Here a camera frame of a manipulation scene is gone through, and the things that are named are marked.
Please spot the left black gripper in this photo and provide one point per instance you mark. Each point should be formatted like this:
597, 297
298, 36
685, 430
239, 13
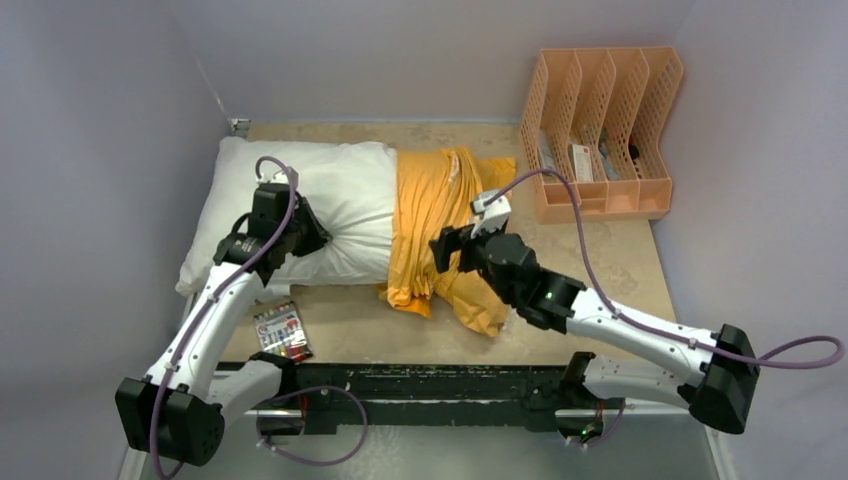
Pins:
317, 236

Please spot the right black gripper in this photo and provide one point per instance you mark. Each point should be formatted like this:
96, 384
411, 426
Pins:
449, 240

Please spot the orange Mickey Mouse pillowcase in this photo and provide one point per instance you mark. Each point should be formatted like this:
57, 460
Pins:
433, 191

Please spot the white pillow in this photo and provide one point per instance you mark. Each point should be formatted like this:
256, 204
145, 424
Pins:
351, 188

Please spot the peach plastic file organizer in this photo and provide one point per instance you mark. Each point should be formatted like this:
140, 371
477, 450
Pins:
615, 101

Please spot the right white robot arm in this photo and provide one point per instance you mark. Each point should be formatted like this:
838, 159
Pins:
711, 374

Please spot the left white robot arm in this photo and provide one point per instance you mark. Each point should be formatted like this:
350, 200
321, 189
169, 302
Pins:
177, 409

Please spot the colourful marker pack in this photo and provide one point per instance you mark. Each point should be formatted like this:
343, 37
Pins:
280, 331

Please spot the small paper packet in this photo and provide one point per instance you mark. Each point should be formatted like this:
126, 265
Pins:
546, 157

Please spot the white card box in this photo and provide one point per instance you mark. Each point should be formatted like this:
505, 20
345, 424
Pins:
582, 163

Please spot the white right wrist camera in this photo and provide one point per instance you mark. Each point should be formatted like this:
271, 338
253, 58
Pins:
491, 211

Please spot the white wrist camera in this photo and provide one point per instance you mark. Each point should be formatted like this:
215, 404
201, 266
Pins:
287, 176
491, 211

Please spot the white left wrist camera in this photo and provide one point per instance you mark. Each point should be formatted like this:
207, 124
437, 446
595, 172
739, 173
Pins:
287, 176

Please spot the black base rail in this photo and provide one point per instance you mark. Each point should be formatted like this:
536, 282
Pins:
320, 397

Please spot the aluminium frame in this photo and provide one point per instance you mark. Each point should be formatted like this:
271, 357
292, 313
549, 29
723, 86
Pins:
180, 411

